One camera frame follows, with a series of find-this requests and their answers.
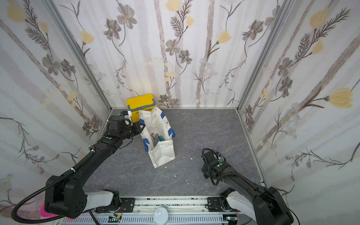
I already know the grey blue utility knife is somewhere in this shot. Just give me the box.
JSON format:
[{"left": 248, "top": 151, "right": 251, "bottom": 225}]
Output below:
[{"left": 153, "top": 134, "right": 159, "bottom": 147}]

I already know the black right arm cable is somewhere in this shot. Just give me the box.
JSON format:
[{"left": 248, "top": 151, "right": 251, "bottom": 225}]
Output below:
[{"left": 269, "top": 193, "right": 301, "bottom": 225}]

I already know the black corrugated left cable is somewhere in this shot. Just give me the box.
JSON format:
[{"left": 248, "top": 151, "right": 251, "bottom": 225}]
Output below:
[{"left": 11, "top": 165, "right": 77, "bottom": 224}]

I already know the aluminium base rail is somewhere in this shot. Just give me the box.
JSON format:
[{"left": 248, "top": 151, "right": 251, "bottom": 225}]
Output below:
[{"left": 53, "top": 193, "right": 258, "bottom": 225}]

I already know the yellow plastic box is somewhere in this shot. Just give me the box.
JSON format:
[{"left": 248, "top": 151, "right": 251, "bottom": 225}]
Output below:
[{"left": 126, "top": 94, "right": 157, "bottom": 122}]

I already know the white Doraemon tote bag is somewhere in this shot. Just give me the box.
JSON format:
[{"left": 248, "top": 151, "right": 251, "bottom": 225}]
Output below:
[{"left": 139, "top": 107, "right": 176, "bottom": 168}]

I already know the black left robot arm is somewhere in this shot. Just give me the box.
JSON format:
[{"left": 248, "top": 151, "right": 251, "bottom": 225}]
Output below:
[{"left": 44, "top": 115, "right": 145, "bottom": 219}]

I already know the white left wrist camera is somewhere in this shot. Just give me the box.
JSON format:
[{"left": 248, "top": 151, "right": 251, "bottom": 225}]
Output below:
[{"left": 119, "top": 111, "right": 132, "bottom": 118}]

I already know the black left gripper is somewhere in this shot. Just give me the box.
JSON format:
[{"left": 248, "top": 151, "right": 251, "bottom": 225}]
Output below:
[{"left": 118, "top": 121, "right": 146, "bottom": 141}]

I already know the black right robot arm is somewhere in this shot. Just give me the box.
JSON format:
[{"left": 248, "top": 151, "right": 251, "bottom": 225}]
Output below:
[{"left": 202, "top": 148, "right": 294, "bottom": 225}]

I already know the white round knob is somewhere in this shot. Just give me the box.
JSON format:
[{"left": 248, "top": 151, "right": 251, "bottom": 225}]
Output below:
[{"left": 153, "top": 207, "right": 169, "bottom": 225}]

